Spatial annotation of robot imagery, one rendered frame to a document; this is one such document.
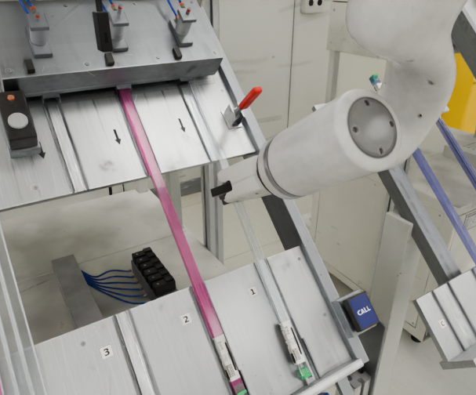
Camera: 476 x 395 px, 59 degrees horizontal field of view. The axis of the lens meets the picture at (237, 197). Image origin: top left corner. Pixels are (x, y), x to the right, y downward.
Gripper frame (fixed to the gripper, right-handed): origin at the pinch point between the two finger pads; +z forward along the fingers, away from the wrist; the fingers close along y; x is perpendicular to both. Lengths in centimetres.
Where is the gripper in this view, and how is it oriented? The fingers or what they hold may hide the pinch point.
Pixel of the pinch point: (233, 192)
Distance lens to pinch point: 68.1
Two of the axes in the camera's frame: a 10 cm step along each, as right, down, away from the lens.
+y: -8.7, 1.9, -4.6
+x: 2.5, 9.6, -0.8
